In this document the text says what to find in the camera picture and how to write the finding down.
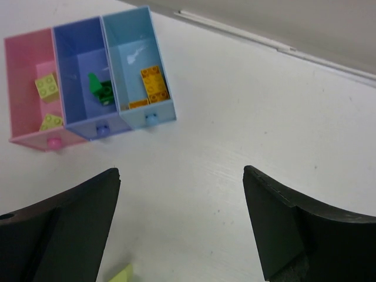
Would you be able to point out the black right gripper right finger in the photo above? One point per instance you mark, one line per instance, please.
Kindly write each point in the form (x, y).
(299, 238)

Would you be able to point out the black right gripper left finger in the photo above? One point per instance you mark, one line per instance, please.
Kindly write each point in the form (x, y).
(61, 238)

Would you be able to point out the lime rounded lego brick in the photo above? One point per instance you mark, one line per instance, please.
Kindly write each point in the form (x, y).
(124, 275)

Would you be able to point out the lime sloped lego brick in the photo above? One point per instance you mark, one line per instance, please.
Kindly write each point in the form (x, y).
(51, 121)

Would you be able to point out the green 2x2 lego brick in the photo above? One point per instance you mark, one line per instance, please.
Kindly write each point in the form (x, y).
(106, 96)

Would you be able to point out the lime 2x3 lego brick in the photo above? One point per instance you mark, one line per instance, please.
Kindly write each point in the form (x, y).
(47, 88)

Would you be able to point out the green curved lego piece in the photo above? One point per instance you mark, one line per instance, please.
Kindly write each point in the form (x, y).
(94, 85)

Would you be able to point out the yellow striped lego brick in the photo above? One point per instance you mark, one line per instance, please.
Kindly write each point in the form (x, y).
(154, 84)

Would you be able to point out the pink drawer container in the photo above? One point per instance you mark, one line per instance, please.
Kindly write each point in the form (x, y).
(28, 57)

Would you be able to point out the purple drawer container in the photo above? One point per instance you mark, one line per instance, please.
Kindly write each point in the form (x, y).
(80, 50)

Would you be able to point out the light blue drawer container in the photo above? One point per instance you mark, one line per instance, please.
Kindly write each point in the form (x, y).
(132, 46)

